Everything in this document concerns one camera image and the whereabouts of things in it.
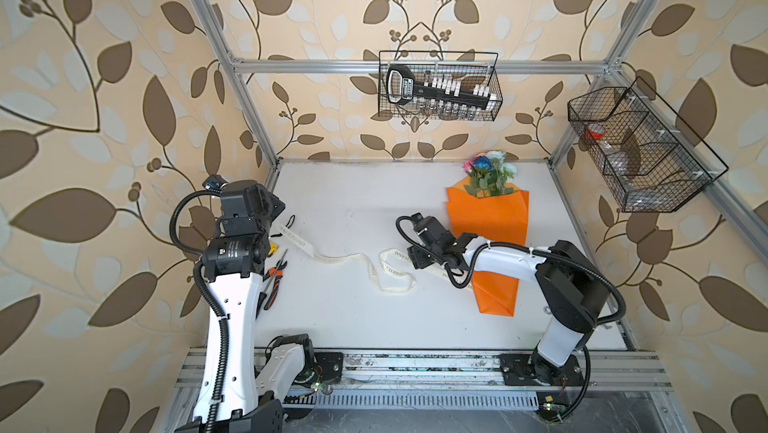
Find white ribbon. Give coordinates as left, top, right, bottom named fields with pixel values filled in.
left=277, top=219, right=457, bottom=295

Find dark pink fake rose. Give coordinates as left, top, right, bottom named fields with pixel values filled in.
left=463, top=161, right=478, bottom=196

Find orange wrapping paper sheet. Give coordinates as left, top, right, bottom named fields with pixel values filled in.
left=446, top=179, right=529, bottom=317

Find dark blue fake rose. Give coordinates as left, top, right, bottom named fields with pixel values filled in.
left=472, top=155, right=493, bottom=175

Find pale blue fake flower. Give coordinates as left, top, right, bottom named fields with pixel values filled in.
left=485, top=150, right=517, bottom=195

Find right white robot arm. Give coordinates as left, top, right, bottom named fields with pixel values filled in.
left=395, top=213, right=626, bottom=386

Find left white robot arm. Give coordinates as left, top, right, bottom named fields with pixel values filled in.
left=169, top=174, right=315, bottom=432

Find black socket wrench set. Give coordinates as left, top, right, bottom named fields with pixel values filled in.
left=382, top=64, right=503, bottom=111

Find clear bottle red cap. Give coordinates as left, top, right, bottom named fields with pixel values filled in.
left=585, top=123, right=641, bottom=180

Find red handled pliers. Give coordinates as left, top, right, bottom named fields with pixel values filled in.
left=263, top=252, right=287, bottom=311

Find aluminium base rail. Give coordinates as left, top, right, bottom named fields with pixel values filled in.
left=173, top=348, right=679, bottom=413

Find back black wire basket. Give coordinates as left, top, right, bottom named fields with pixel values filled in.
left=377, top=49, right=504, bottom=122

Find black wire basket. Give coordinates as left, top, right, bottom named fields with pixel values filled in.
left=567, top=77, right=728, bottom=213
left=377, top=49, right=504, bottom=122

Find right black wire basket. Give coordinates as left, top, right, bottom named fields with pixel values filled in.
left=567, top=77, right=728, bottom=213

